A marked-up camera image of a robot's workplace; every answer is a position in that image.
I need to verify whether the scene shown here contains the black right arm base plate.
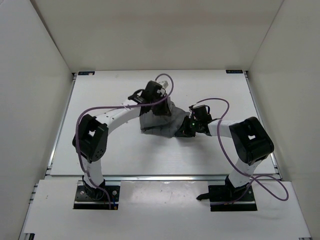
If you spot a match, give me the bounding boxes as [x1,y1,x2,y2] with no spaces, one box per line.
[196,185,258,212]

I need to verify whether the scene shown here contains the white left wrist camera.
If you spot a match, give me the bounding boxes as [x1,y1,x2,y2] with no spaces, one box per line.
[157,80,169,90]

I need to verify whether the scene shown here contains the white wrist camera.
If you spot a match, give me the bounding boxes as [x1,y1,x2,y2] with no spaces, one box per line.
[157,80,169,90]
[188,102,200,113]

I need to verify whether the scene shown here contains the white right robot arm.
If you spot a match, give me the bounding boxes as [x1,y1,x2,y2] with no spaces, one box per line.
[175,105,275,200]

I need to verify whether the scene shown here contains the blue left corner label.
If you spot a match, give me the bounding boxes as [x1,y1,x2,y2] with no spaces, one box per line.
[77,71,95,76]

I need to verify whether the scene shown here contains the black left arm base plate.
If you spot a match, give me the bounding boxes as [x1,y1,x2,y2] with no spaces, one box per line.
[73,181,121,211]

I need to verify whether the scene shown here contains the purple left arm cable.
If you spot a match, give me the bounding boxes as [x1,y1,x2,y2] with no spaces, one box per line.
[74,73,175,210]

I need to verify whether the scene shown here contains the blue corner label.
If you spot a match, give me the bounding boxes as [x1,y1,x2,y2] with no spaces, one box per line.
[225,69,244,74]
[77,71,95,76]

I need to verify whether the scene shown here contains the blue right corner label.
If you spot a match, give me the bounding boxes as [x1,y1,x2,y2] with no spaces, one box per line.
[225,69,244,74]

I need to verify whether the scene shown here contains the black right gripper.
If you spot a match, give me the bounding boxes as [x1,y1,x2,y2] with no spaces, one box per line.
[175,115,202,138]

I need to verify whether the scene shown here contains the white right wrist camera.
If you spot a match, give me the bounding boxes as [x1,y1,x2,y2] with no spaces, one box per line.
[188,102,200,113]

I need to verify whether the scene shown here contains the grey pleated skirt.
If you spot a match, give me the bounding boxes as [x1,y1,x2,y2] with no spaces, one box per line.
[139,97,189,138]

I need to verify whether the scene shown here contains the aluminium table edge rail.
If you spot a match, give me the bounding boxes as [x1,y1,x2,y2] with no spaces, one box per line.
[44,174,281,182]

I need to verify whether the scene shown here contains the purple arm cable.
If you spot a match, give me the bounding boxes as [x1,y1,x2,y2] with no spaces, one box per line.
[74,73,175,210]
[192,97,290,206]

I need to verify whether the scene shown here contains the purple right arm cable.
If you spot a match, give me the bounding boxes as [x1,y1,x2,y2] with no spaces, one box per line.
[192,97,290,206]

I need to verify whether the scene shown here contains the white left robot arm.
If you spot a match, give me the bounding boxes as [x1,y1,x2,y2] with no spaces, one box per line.
[72,80,174,202]

